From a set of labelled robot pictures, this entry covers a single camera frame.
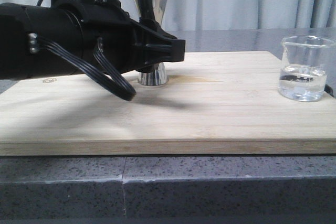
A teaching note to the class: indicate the steel double jigger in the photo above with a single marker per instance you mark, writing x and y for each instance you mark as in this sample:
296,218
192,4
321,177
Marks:
152,9

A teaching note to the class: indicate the wooden cutting board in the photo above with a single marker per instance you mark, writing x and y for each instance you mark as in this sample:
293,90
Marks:
213,103

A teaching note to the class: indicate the glass beaker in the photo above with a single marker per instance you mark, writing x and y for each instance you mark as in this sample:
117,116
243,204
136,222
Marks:
303,72

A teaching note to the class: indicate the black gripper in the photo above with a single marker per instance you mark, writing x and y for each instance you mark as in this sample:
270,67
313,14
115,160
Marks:
127,44

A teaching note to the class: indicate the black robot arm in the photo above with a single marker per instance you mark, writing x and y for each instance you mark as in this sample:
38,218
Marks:
22,53

